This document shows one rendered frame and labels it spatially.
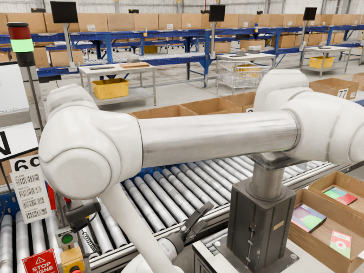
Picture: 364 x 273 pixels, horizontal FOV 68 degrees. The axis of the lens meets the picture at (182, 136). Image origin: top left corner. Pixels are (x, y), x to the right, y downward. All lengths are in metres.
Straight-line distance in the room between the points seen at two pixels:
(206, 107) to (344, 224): 1.30
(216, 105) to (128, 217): 1.69
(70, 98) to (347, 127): 0.61
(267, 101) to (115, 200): 0.53
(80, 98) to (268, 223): 0.75
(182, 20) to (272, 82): 6.13
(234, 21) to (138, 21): 2.67
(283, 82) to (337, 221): 0.90
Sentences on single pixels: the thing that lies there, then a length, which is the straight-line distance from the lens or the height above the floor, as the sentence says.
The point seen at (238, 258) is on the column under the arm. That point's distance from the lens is 1.25.
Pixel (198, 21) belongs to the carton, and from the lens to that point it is 7.18.
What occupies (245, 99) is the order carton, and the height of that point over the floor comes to 0.98.
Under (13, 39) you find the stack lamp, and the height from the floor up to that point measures 1.62.
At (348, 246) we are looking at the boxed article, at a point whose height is 0.77.
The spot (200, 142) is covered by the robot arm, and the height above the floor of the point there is 1.44.
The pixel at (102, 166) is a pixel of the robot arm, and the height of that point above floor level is 1.46.
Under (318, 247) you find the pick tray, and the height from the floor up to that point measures 0.82.
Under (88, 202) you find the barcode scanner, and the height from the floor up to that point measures 1.09.
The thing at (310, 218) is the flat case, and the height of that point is 0.79.
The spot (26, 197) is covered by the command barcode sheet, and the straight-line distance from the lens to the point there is 1.02.
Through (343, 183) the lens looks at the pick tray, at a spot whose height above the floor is 0.79.
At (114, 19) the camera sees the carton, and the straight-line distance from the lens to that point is 6.27.
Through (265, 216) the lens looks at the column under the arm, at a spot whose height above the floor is 1.04.
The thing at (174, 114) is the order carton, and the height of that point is 0.97.
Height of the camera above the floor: 1.68
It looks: 24 degrees down
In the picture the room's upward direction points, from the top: straight up
